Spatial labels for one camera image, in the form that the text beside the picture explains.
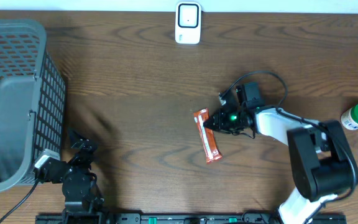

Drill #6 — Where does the red Top chocolate bar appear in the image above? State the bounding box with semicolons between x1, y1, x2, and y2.
193;108;223;164

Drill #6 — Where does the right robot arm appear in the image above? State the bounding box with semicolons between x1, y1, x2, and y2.
201;82;358;223

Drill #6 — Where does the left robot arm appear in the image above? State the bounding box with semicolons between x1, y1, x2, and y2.
34;128;108;224

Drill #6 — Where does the grey plastic basket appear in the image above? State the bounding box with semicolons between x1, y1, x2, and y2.
0;19;66;192

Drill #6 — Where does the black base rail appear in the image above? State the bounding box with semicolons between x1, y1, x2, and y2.
35;212;347;224

